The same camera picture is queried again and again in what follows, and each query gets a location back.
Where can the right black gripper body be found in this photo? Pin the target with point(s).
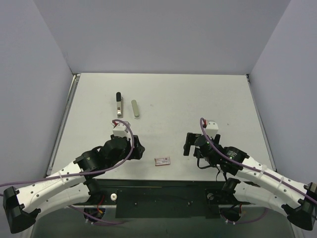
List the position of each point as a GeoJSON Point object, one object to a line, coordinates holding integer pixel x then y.
{"type": "Point", "coordinates": [189, 143]}

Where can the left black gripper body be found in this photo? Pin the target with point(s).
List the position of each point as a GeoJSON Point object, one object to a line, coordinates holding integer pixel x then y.
{"type": "Point", "coordinates": [137, 148]}

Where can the red white staple box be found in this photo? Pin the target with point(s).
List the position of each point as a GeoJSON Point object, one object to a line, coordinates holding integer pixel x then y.
{"type": "Point", "coordinates": [162, 161]}

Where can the olive green stapler cover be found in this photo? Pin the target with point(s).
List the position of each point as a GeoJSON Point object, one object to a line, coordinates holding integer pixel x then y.
{"type": "Point", "coordinates": [135, 109]}

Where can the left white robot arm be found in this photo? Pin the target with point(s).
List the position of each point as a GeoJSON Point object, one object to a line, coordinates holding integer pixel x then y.
{"type": "Point", "coordinates": [23, 206]}

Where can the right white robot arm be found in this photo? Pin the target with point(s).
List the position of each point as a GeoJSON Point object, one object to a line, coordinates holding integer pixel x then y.
{"type": "Point", "coordinates": [255, 183]}

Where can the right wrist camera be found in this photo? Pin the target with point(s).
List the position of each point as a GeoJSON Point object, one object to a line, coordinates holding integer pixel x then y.
{"type": "Point", "coordinates": [211, 128]}

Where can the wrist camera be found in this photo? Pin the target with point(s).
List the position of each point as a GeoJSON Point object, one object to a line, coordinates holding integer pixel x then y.
{"type": "Point", "coordinates": [120, 129]}
{"type": "Point", "coordinates": [211, 128]}

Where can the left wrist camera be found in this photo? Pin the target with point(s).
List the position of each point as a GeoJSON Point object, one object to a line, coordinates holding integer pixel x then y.
{"type": "Point", "coordinates": [120, 129]}

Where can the aluminium frame rail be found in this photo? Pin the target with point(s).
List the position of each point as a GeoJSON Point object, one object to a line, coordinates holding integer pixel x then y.
{"type": "Point", "coordinates": [50, 198]}

